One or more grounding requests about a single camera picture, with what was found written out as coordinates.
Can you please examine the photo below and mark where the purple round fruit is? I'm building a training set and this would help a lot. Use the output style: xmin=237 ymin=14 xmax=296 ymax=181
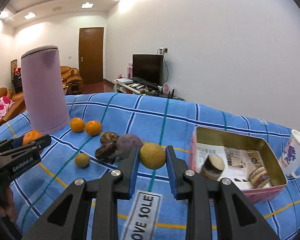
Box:
xmin=114 ymin=134 xmax=144 ymax=161

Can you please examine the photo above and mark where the brown wooden door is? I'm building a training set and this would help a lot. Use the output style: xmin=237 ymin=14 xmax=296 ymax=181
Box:
xmin=79 ymin=27 xmax=105 ymax=85

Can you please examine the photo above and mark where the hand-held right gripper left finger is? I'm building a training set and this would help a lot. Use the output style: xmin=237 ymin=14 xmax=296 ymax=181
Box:
xmin=27 ymin=146 xmax=140 ymax=240

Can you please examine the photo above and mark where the dark brown round fruit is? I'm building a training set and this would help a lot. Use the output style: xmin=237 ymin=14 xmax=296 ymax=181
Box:
xmin=95 ymin=142 xmax=117 ymax=161
xmin=100 ymin=131 xmax=120 ymax=145

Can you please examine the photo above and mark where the orange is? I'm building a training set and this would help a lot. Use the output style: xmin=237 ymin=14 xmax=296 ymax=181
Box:
xmin=22 ymin=130 xmax=43 ymax=146
xmin=70 ymin=117 xmax=86 ymax=132
xmin=84 ymin=120 xmax=102 ymax=136

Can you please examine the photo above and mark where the black power cable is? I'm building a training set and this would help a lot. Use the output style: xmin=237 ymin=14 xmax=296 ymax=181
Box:
xmin=163 ymin=54 xmax=169 ymax=86

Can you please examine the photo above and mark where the layered round cake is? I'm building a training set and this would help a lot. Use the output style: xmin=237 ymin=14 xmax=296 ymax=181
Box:
xmin=248 ymin=166 xmax=270 ymax=188

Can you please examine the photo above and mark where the small yellow round fruit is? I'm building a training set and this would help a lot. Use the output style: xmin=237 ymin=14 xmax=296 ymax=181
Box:
xmin=74 ymin=153 xmax=90 ymax=168

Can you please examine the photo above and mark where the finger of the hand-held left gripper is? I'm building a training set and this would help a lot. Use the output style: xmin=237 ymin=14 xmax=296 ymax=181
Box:
xmin=0 ymin=137 xmax=24 ymax=151
xmin=0 ymin=134 xmax=52 ymax=155

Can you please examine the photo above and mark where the printed paper leaflet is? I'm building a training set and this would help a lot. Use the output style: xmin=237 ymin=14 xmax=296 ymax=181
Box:
xmin=196 ymin=142 xmax=265 ymax=189

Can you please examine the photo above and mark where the orange leather armchair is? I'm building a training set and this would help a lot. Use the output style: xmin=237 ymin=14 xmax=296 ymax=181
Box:
xmin=60 ymin=66 xmax=84 ymax=94

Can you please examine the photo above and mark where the person's left hand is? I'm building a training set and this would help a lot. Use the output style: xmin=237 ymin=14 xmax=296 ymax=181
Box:
xmin=0 ymin=187 xmax=18 ymax=223

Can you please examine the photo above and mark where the orange leather sofa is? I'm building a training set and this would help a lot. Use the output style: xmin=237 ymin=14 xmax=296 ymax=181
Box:
xmin=0 ymin=87 xmax=27 ymax=135

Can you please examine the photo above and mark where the white pillow with pink flowers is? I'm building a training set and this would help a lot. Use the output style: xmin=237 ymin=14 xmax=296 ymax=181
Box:
xmin=0 ymin=96 xmax=15 ymax=120

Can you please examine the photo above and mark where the purple electric kettle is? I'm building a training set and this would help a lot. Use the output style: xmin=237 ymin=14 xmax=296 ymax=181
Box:
xmin=20 ymin=45 xmax=70 ymax=135

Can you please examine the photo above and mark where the white mug with blue flowers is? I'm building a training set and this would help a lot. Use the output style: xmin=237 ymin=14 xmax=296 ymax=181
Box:
xmin=280 ymin=129 xmax=300 ymax=178

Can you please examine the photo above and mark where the white tv stand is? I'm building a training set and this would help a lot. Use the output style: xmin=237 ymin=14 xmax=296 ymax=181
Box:
xmin=112 ymin=79 xmax=185 ymax=102

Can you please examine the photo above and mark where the black television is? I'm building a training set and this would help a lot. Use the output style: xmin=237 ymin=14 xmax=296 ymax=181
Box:
xmin=132 ymin=54 xmax=164 ymax=86

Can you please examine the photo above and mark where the brown round cake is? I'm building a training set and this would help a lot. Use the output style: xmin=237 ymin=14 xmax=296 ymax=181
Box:
xmin=199 ymin=154 xmax=225 ymax=180

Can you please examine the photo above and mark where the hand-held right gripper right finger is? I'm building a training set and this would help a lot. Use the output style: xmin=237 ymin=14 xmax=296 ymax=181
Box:
xmin=165 ymin=145 xmax=280 ymax=240

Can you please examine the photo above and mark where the large yellow round fruit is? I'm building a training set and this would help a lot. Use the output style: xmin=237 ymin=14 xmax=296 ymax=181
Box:
xmin=139 ymin=142 xmax=166 ymax=170

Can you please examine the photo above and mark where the pink tin box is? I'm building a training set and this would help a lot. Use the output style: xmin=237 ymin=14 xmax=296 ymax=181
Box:
xmin=188 ymin=126 xmax=288 ymax=203

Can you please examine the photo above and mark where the blue plaid cloth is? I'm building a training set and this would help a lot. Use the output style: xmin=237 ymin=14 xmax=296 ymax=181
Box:
xmin=0 ymin=92 xmax=300 ymax=240

